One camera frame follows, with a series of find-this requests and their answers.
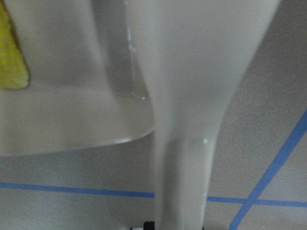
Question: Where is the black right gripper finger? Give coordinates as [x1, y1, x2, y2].
[143, 221, 155, 230]

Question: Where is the beige plastic dustpan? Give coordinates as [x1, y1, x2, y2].
[0, 0, 154, 156]

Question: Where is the wooden hand brush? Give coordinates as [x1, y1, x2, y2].
[126, 0, 280, 230]

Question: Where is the yellow toy corn cob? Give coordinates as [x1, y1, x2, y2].
[0, 1, 30, 90]

